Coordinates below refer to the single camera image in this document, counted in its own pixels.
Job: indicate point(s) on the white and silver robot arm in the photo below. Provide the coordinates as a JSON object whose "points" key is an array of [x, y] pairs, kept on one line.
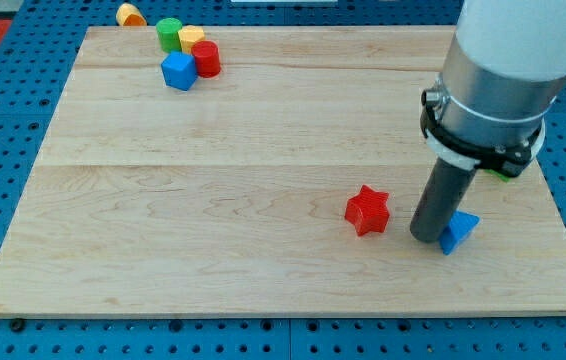
{"points": [[503, 71]]}

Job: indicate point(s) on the green block behind arm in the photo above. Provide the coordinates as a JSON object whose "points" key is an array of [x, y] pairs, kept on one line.
{"points": [[498, 175]]}

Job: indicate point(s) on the red star block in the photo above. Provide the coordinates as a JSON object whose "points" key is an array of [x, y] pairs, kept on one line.
{"points": [[368, 211]]}

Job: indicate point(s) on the blue cube block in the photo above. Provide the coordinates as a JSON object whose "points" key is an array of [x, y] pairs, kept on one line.
{"points": [[179, 70]]}

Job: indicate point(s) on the light wooden board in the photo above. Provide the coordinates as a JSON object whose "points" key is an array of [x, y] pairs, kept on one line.
{"points": [[228, 200]]}

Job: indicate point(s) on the red cylinder block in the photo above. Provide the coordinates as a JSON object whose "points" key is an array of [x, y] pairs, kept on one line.
{"points": [[207, 58]]}

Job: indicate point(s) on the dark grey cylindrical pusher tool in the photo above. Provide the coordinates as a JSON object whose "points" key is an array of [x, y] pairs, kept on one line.
{"points": [[445, 188]]}

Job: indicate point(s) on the yellow hexagonal block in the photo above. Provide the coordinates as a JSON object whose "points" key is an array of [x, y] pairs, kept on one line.
{"points": [[188, 36]]}

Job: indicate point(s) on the blue triangular block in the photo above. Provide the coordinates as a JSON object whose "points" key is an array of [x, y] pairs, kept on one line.
{"points": [[459, 228]]}

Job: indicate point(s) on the green cylinder block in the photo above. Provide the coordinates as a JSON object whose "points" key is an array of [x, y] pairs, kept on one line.
{"points": [[167, 30]]}

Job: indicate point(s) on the orange yellow cylinder block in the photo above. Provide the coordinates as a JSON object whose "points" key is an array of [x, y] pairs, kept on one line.
{"points": [[128, 14]]}

